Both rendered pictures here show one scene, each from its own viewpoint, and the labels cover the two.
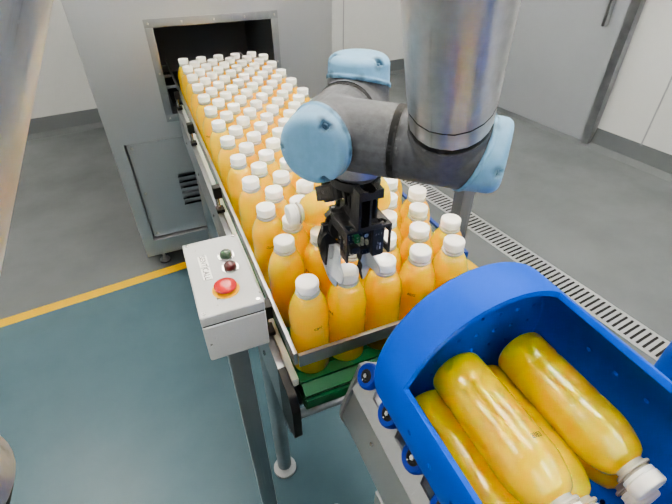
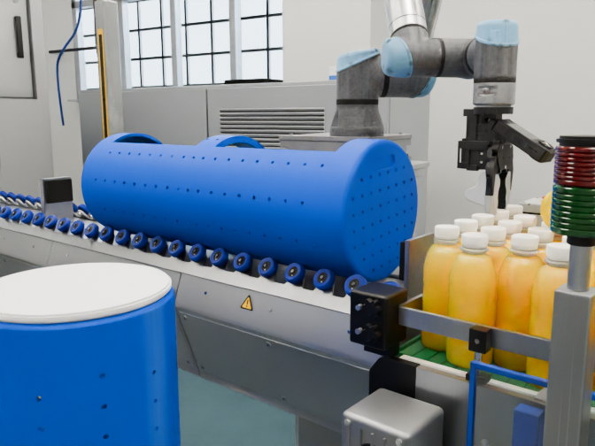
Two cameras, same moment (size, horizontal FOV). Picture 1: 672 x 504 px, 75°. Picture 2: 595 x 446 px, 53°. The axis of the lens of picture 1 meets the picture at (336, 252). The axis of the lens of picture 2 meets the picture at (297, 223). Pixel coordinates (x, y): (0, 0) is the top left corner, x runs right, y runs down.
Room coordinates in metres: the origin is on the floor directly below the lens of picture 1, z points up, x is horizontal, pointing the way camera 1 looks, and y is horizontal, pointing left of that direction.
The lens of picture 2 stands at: (1.39, -0.88, 1.28)
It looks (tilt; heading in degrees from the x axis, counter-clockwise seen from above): 10 degrees down; 153
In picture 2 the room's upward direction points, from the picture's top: straight up
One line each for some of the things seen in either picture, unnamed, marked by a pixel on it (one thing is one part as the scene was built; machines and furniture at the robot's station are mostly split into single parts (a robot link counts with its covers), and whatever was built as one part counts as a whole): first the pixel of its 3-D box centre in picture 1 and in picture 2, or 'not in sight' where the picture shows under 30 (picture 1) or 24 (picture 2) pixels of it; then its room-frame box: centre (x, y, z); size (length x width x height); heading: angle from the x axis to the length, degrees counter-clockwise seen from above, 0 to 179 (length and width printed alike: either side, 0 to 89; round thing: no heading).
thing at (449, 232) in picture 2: (453, 244); (446, 232); (0.65, -0.22, 1.09); 0.04 x 0.04 x 0.02
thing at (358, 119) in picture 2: not in sight; (357, 118); (-0.04, 0.05, 1.27); 0.15 x 0.15 x 0.10
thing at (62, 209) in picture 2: not in sight; (57, 200); (-0.74, -0.67, 1.00); 0.10 x 0.04 x 0.15; 113
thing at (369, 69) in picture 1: (357, 101); (495, 52); (0.54, -0.03, 1.39); 0.09 x 0.08 x 0.11; 159
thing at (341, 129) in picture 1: (343, 134); (465, 57); (0.44, -0.01, 1.39); 0.11 x 0.11 x 0.08; 69
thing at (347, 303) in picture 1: (346, 315); not in sight; (0.56, -0.02, 0.99); 0.07 x 0.07 x 0.19
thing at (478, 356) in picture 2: not in sight; (479, 354); (0.78, -0.26, 0.94); 0.03 x 0.02 x 0.08; 23
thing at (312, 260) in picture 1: (321, 274); not in sight; (0.68, 0.03, 0.99); 0.07 x 0.07 x 0.19
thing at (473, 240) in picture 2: (450, 222); (475, 240); (0.72, -0.23, 1.09); 0.04 x 0.04 x 0.02
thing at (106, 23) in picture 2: not in sight; (118, 226); (-1.02, -0.43, 0.85); 0.06 x 0.06 x 1.70; 23
